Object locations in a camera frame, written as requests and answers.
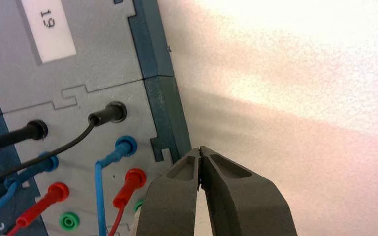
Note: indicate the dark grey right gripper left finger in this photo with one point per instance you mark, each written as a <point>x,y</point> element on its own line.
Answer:
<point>172,208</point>

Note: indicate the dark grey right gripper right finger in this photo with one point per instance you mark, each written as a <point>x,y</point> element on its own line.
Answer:
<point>241,208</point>

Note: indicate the grey and teal task box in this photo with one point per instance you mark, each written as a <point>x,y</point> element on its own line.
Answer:
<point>94,65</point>

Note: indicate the green banana socket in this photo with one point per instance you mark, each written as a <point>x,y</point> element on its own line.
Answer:
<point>69,221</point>
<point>138,205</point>

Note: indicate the white number label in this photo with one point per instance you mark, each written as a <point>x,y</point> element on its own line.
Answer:
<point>48,29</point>

